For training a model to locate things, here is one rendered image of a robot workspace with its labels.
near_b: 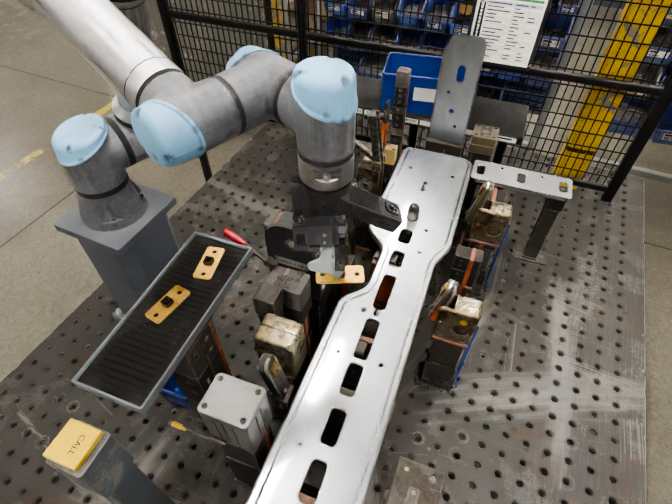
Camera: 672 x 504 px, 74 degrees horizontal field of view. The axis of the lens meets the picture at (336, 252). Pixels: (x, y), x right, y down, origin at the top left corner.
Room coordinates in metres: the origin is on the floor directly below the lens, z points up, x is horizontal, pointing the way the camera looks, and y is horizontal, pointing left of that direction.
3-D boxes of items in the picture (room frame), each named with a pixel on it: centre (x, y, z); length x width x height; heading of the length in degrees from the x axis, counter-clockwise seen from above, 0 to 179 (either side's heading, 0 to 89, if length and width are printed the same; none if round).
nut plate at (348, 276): (0.49, -0.01, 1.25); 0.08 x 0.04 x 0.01; 92
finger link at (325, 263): (0.47, 0.02, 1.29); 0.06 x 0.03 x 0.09; 92
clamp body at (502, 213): (0.89, -0.43, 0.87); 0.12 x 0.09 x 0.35; 69
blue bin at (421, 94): (1.46, -0.32, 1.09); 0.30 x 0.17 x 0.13; 77
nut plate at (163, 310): (0.49, 0.31, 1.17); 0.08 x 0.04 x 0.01; 149
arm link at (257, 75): (0.55, 0.10, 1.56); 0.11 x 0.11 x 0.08; 46
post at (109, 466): (0.24, 0.39, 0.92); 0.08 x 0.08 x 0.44; 69
